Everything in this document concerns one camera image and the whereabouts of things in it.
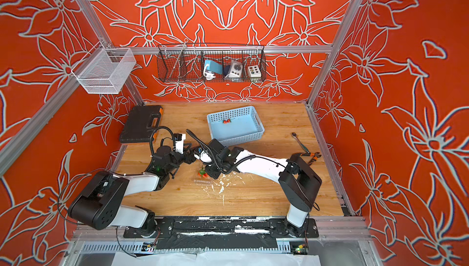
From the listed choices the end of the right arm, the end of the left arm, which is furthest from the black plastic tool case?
the end of the right arm

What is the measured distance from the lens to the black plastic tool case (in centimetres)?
99

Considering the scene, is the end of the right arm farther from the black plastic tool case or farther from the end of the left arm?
the black plastic tool case
